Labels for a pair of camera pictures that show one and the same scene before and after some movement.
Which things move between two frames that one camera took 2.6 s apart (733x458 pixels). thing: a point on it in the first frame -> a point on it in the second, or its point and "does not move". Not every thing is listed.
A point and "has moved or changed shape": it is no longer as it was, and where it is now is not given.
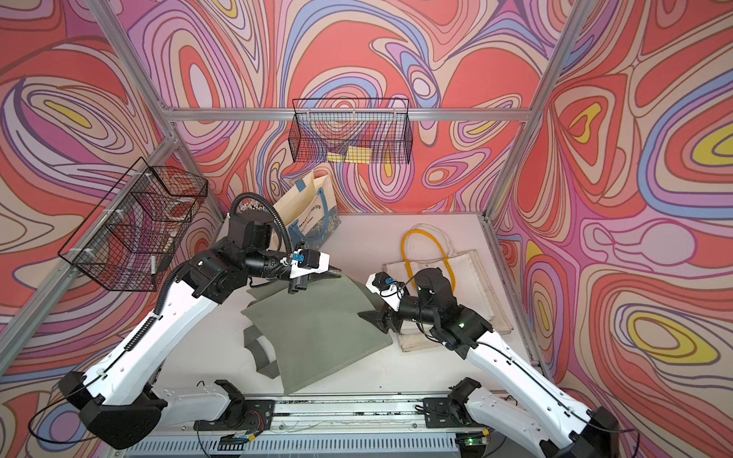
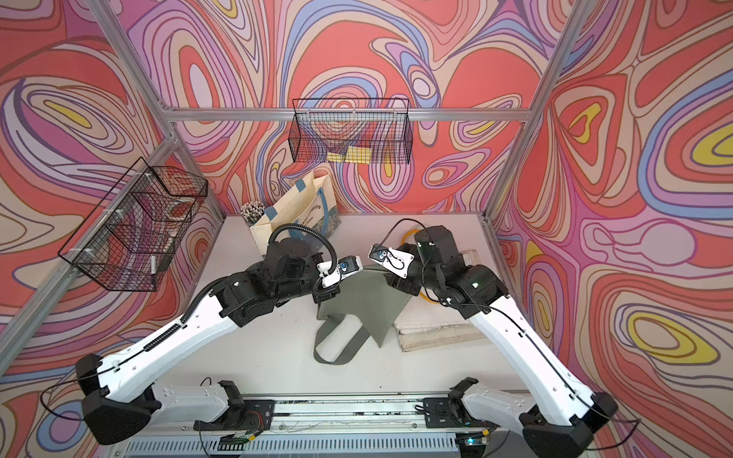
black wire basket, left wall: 127,239 does not move
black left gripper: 296,284 -> 327,293
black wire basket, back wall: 354,131 does not move
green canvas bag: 315,331 has moved or changed shape
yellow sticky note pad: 359,155 does not move
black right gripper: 384,321 -> 403,284
